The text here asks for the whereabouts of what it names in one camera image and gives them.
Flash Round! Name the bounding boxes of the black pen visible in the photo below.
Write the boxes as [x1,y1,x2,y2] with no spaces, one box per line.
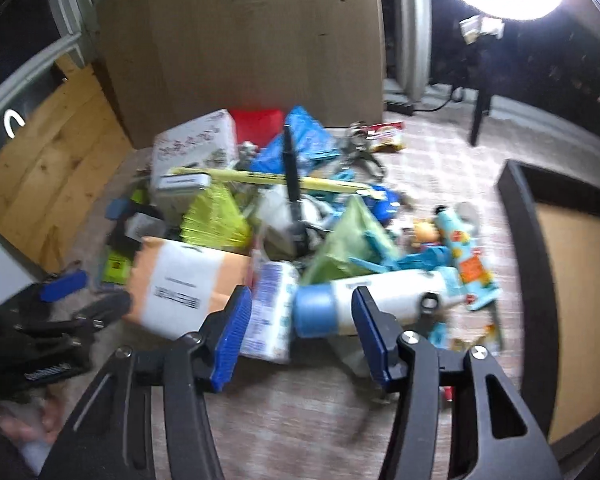
[281,125,311,256]

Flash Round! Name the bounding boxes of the black power cable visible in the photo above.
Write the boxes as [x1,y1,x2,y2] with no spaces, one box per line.
[412,87,466,112]

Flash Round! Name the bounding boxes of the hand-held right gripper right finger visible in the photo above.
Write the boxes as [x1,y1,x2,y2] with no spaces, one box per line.
[351,285,563,480]

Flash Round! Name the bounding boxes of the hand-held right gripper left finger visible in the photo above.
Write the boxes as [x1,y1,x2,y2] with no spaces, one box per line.
[40,285,253,480]

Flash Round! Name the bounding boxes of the white bottle with blue cap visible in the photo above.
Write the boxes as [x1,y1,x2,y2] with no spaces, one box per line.
[292,267,468,338]

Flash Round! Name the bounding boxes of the colourful printed tube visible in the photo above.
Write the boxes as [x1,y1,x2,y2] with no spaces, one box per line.
[432,205,501,311]

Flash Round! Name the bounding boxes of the yellow green shuttlecock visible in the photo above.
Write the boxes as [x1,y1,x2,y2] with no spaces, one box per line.
[180,182,253,251]

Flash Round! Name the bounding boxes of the grey window frame post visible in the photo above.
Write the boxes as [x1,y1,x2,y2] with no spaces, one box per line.
[390,0,433,103]

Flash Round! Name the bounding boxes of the grey white box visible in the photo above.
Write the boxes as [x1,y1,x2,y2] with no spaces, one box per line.
[157,172,213,211]

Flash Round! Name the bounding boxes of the small toy figure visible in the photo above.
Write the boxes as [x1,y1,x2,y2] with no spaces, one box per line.
[410,217,443,251]

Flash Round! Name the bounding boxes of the black container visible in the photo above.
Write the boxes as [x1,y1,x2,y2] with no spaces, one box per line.
[495,159,600,466]

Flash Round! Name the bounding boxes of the white printed box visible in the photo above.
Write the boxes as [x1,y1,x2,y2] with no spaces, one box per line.
[152,109,238,211]

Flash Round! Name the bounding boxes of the metal eyelash curler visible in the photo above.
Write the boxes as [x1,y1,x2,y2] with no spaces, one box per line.
[337,122,388,181]

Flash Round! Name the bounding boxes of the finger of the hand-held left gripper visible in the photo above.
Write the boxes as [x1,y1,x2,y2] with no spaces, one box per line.
[15,292,133,341]
[2,270,88,311]

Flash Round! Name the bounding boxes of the blue tape measure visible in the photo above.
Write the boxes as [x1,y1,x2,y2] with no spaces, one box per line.
[370,186,406,223]

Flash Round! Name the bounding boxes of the pine wood board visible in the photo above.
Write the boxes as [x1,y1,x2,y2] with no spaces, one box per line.
[0,57,133,273]

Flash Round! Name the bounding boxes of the white tissue packet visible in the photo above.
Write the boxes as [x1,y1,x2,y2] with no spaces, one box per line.
[240,260,301,365]

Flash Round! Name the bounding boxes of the light blue clothespin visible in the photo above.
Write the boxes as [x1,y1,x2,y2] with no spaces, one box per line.
[380,245,451,273]

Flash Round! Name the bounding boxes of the blue wipes packet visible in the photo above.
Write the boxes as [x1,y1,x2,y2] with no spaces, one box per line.
[250,106,341,176]

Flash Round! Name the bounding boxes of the cardboard box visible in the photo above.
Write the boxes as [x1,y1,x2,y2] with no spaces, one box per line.
[96,0,385,148]

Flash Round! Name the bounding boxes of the green plastic bag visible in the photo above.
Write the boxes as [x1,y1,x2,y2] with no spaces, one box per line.
[300,195,406,286]

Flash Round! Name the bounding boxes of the red pouch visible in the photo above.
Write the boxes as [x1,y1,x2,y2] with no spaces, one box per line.
[229,107,286,148]

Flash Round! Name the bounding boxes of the orange packet with white label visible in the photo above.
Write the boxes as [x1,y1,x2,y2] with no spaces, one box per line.
[125,236,253,338]

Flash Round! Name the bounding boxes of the yellow green label packet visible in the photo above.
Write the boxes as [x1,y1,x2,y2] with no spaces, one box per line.
[102,247,136,283]

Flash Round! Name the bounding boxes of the coffee sachet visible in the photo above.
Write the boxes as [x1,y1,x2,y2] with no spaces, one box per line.
[367,122,406,153]

